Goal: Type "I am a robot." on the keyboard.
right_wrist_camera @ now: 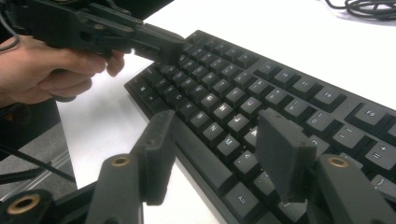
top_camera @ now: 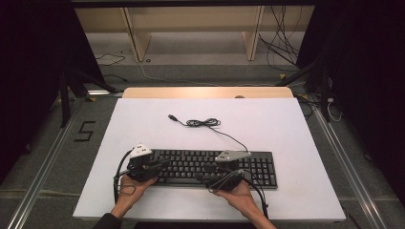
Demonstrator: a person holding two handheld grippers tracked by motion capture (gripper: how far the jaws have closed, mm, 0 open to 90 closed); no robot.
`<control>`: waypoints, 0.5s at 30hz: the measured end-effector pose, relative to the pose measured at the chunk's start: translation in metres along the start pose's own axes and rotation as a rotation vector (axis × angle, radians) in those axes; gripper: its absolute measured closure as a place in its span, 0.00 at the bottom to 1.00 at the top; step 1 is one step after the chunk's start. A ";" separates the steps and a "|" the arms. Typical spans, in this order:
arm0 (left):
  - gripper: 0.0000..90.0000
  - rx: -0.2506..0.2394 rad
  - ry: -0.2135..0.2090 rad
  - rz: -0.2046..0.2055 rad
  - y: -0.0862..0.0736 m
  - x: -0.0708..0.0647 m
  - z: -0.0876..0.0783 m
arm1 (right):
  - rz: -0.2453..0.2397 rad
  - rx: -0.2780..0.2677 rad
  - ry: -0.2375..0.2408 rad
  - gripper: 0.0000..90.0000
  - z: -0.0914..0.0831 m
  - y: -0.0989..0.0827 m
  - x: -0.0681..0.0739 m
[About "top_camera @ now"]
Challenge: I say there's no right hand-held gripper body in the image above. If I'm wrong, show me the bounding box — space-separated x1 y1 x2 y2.
204 150 252 193

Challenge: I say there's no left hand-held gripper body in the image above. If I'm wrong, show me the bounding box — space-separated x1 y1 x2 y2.
127 143 160 183

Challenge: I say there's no black computer keyboard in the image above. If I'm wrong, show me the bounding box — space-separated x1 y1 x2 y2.
149 149 279 191

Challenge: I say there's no person's left hand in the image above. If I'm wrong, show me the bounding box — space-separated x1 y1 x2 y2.
116 175 159 209

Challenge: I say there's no person's right hand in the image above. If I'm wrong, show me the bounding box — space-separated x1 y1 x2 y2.
215 184 259 218

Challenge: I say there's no white table board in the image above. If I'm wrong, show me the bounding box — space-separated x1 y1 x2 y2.
72 97 347 223

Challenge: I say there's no short silver metal bar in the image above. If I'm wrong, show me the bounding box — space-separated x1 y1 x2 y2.
86 90 124 97

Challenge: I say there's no black metal stand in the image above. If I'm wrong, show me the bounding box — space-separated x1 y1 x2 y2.
275 56 332 124
57 68 119 128

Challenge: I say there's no dark curtain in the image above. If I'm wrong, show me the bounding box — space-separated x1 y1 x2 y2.
295 0 405 208
0 0 107 185

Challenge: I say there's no light wooden shelf unit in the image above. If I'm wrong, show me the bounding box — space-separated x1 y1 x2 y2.
75 6 316 63

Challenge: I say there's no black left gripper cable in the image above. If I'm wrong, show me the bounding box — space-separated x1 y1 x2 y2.
113 148 138 204

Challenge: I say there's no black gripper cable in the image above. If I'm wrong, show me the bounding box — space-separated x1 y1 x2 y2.
208 168 270 220
113 148 138 204

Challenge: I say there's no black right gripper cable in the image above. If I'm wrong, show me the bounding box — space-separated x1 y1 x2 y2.
208 168 270 220

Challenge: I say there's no black keyboard cable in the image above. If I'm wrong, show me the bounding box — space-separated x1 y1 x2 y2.
167 114 249 153

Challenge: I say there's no white floor cable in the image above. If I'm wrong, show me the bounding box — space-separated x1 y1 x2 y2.
137 60 221 88

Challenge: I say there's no metal floor rail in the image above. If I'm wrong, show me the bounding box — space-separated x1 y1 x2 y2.
309 101 388 229
6 98 84 229

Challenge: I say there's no thin black floor cable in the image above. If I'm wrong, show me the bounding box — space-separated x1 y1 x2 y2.
95 52 127 67

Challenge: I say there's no thin white looped cable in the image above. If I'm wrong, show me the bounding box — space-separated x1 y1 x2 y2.
326 97 344 123

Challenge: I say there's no bundle of black floor cables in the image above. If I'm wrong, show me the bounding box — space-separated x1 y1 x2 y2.
257 6 304 73

